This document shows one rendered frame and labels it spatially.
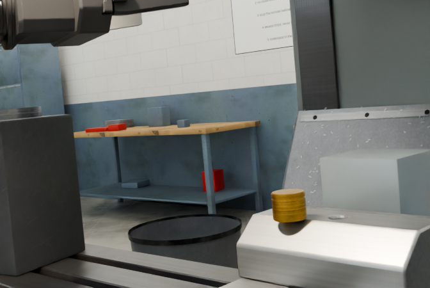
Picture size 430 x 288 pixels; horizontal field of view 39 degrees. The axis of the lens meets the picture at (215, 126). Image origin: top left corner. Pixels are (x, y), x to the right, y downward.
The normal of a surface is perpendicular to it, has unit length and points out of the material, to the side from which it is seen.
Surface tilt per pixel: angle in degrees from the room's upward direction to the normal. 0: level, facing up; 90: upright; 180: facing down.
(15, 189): 90
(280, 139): 90
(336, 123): 63
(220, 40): 90
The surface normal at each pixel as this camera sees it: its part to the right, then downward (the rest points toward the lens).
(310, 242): -0.52, -0.69
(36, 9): 0.44, 0.01
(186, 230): 0.04, -0.01
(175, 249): -0.17, 0.13
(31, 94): 0.73, -0.03
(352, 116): -0.64, -0.36
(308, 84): -0.67, 0.10
